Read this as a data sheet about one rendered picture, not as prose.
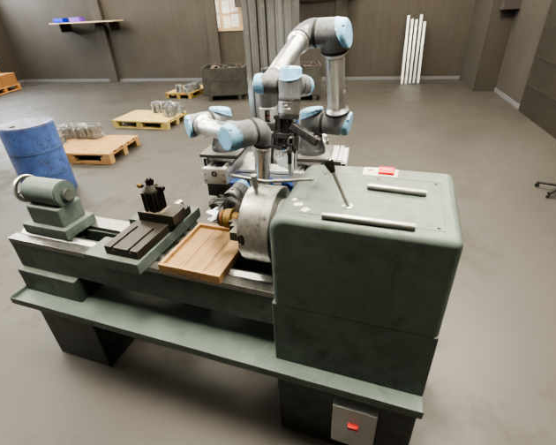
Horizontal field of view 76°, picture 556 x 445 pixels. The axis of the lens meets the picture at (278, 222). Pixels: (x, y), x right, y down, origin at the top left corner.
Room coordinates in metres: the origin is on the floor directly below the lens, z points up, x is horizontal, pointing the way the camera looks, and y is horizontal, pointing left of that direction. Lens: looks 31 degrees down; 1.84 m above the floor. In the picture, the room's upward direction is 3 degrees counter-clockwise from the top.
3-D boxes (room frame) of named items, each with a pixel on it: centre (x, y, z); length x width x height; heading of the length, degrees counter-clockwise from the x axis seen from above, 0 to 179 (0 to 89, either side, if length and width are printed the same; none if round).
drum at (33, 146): (4.05, 2.78, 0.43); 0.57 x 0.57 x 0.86
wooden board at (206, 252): (1.35, 0.33, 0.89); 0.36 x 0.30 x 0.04; 159
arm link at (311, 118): (1.83, -0.21, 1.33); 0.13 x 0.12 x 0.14; 64
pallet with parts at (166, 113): (7.00, 2.36, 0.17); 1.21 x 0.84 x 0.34; 76
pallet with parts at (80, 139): (5.40, 2.90, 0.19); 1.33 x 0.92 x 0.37; 76
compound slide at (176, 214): (1.53, 0.57, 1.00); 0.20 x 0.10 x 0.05; 69
